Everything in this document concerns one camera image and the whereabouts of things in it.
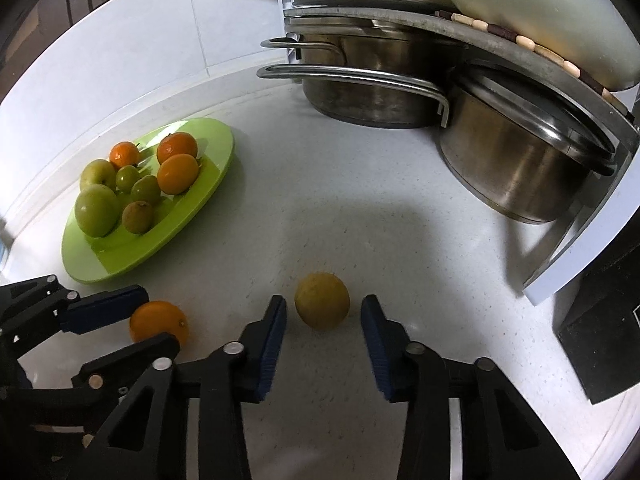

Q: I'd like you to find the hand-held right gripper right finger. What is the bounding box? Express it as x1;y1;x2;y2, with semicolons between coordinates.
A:
360;294;583;480

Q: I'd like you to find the small green fruit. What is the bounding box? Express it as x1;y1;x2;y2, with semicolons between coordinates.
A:
131;175;162;206
115;165;141;193

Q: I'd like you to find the wide steel pot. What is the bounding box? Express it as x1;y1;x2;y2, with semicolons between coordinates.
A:
257;32;468;130

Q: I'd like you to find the beaded wooden trivet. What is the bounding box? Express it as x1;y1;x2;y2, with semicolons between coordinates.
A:
434;10;631;111

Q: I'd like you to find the green apple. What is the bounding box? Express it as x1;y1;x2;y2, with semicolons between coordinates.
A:
75;183;123;238
80;159;118;192

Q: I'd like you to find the green plate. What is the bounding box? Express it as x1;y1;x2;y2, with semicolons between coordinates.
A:
61;117;236;285

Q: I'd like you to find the orange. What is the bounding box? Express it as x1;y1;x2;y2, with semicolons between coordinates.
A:
109;141;142;170
156;131;199;165
129;300;190;348
157;153;201;196

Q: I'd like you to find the white corner pot rack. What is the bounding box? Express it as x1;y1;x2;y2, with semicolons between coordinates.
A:
275;0;640;307

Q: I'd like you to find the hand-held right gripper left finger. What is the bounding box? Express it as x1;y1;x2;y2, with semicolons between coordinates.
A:
82;295;288;480

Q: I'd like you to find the small brownish yellow fruit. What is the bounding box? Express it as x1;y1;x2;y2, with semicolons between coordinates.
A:
122;201;154;235

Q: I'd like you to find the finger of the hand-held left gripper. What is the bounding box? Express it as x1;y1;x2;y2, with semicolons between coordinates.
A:
0;275;150;361
72;333;181;401

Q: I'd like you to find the steel pot with lid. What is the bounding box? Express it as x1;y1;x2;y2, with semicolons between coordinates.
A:
437;62;618;225

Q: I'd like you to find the black box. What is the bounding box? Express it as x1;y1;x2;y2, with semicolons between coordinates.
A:
556;250;640;406

